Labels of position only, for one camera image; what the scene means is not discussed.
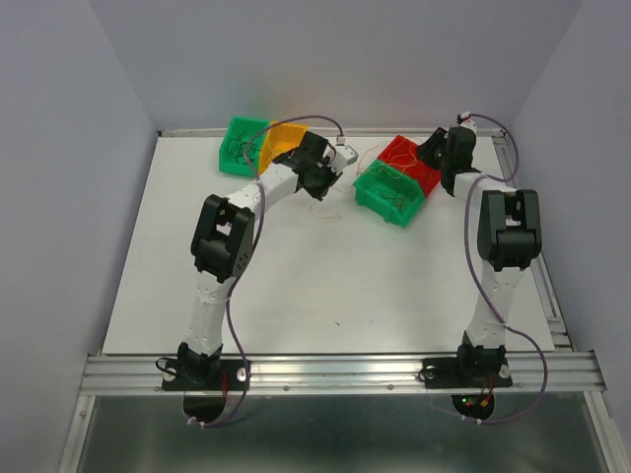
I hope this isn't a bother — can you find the red plastic bin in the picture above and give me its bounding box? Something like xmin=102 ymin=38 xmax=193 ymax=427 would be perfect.
xmin=378 ymin=135 xmax=441 ymax=197

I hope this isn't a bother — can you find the green plastic bin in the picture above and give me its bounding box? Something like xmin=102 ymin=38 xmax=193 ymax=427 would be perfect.
xmin=219 ymin=116 xmax=270 ymax=177
xmin=353 ymin=160 xmax=426 ymax=228

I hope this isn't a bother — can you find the brown thin wire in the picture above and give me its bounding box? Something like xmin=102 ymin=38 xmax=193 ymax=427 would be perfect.
xmin=226 ymin=130 xmax=260 ymax=167

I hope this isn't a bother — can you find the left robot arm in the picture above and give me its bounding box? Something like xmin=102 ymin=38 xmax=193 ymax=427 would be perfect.
xmin=175 ymin=132 xmax=358 ymax=388

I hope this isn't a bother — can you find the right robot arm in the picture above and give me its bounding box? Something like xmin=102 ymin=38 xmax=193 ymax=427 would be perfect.
xmin=417 ymin=123 xmax=542 ymax=389

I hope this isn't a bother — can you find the yellow plastic bin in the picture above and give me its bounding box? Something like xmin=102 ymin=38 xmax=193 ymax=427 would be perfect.
xmin=258 ymin=123 xmax=308 ymax=174

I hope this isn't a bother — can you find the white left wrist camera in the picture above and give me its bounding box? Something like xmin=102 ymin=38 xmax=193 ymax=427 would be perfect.
xmin=330 ymin=141 xmax=359 ymax=173

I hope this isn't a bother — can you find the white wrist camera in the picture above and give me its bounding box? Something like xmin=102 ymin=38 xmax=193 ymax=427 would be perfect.
xmin=330 ymin=141 xmax=359 ymax=173
xmin=456 ymin=111 xmax=477 ymax=133

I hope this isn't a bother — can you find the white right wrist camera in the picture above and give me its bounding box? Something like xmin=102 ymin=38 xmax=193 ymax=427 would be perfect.
xmin=456 ymin=111 xmax=477 ymax=133

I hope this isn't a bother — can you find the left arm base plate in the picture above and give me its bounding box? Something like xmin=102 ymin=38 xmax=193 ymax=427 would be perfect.
xmin=155 ymin=357 xmax=245 ymax=392

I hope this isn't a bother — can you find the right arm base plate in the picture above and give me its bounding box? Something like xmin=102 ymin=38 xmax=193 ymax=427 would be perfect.
xmin=419 ymin=357 xmax=513 ymax=389

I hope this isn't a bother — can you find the aluminium front rail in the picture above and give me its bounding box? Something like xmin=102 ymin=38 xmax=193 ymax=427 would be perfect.
xmin=79 ymin=352 xmax=606 ymax=396

